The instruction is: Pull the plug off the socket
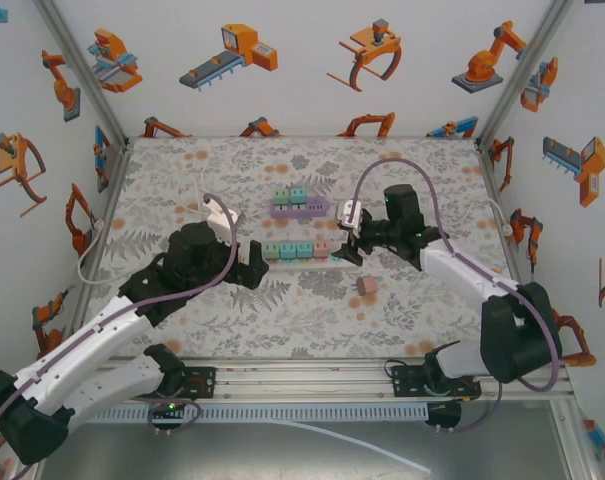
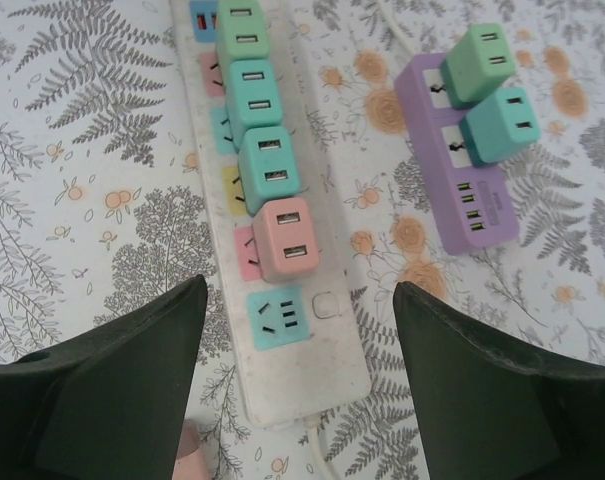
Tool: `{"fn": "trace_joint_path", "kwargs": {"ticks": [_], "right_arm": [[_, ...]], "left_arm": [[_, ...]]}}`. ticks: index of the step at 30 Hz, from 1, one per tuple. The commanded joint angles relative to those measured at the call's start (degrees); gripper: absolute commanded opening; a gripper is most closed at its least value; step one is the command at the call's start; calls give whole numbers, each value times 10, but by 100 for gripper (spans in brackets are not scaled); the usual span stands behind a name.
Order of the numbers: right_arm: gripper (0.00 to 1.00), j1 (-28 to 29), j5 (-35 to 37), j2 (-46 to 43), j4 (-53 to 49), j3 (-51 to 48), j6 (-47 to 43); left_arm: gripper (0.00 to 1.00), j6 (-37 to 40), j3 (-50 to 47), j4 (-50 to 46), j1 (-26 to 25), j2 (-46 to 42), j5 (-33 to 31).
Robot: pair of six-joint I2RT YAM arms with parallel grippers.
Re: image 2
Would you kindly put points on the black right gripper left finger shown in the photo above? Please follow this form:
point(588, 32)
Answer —
point(92, 390)

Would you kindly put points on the teal USB charger plug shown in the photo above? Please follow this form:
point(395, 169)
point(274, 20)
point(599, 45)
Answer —
point(267, 165)
point(502, 125)
point(252, 95)

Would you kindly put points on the green USB charger plug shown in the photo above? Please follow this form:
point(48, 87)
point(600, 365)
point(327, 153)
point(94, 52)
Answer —
point(242, 50)
point(477, 60)

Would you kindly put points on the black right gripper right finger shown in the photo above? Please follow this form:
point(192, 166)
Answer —
point(492, 400)

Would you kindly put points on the floral patterned tablecloth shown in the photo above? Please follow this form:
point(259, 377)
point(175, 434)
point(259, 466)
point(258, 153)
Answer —
point(82, 200)

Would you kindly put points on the white multi-socket power strip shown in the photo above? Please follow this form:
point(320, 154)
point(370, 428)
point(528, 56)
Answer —
point(327, 240)

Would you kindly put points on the pink USB charger plug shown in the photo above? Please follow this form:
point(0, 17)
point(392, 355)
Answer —
point(189, 460)
point(287, 240)

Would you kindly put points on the purple power strip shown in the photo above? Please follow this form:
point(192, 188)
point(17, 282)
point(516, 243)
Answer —
point(447, 200)

